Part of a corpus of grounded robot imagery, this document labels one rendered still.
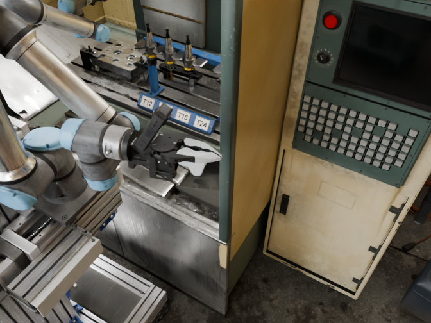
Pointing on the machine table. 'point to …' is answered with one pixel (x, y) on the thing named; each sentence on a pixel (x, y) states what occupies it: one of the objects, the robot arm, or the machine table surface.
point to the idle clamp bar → (181, 73)
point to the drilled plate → (120, 59)
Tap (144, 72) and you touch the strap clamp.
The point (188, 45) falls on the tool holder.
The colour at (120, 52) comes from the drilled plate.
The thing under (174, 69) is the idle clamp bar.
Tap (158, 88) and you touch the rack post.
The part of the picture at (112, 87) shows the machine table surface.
